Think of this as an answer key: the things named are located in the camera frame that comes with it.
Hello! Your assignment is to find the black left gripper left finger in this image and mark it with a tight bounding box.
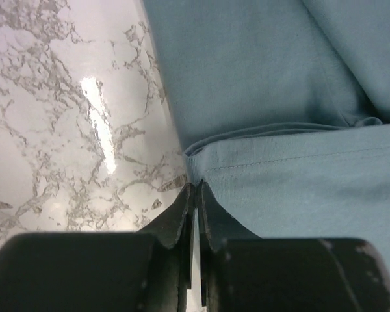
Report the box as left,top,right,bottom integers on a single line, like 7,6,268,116
0,184,194,311

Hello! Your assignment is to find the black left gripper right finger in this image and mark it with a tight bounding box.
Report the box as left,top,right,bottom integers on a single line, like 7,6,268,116
196,182,390,311

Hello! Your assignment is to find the blue-grey t-shirt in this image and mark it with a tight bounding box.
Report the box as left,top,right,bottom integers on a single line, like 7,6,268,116
144,1,390,257

